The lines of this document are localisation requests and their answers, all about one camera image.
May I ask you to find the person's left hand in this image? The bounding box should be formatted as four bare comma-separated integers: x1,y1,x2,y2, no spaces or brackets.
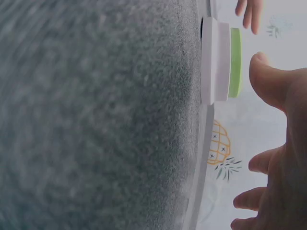
235,0,266,35

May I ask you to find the person's right hand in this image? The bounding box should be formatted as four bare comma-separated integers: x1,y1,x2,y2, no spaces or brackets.
230,51,307,230

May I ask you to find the white container with green lid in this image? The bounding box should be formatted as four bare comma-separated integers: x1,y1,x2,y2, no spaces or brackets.
200,16,242,106

